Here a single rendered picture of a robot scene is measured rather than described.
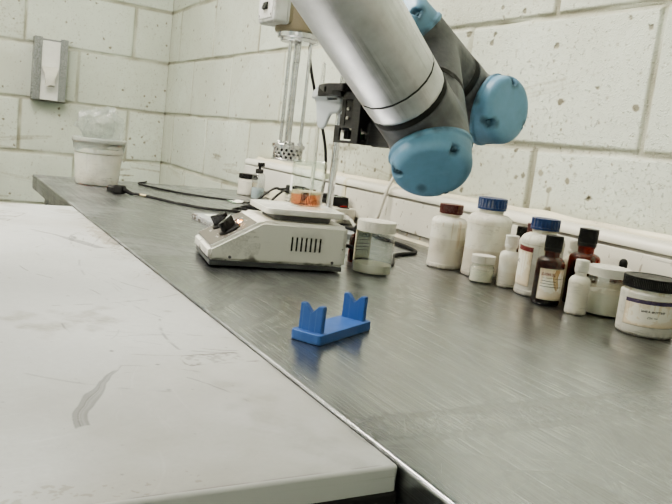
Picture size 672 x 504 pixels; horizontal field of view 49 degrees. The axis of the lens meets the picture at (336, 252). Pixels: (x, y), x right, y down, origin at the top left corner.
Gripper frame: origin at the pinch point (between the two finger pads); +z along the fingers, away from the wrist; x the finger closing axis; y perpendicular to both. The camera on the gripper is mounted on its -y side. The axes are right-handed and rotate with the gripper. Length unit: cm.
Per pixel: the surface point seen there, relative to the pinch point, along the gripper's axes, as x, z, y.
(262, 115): 62, 120, -1
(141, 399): -43, -43, 27
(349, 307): -15.2, -30.4, 24.3
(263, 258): -8.3, -1.8, 24.2
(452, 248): 26.9, -4.0, 22.0
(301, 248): -3.2, -3.5, 22.5
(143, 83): 68, 235, -14
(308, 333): -22.9, -34.3, 25.6
